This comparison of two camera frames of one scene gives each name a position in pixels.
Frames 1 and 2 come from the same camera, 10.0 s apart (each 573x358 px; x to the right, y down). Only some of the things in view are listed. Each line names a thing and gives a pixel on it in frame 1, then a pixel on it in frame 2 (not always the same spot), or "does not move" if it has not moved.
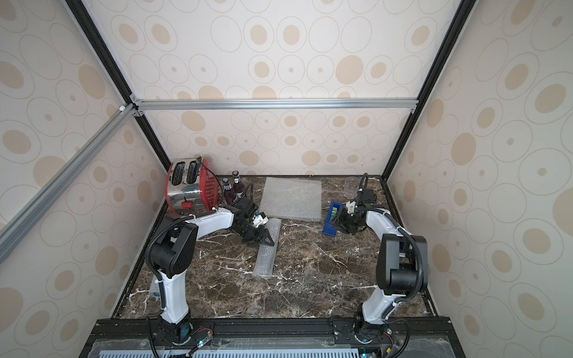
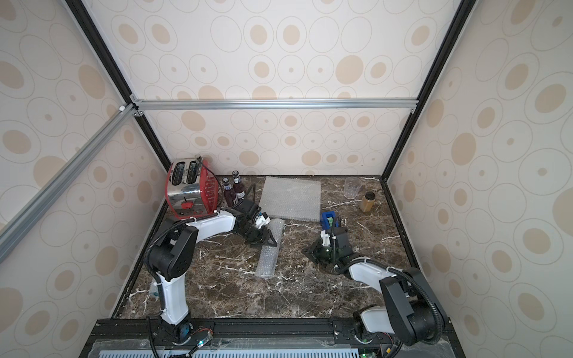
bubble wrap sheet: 265,260 does not move
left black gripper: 261,236 does not move
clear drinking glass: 351,187 does not move
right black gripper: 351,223 → 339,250
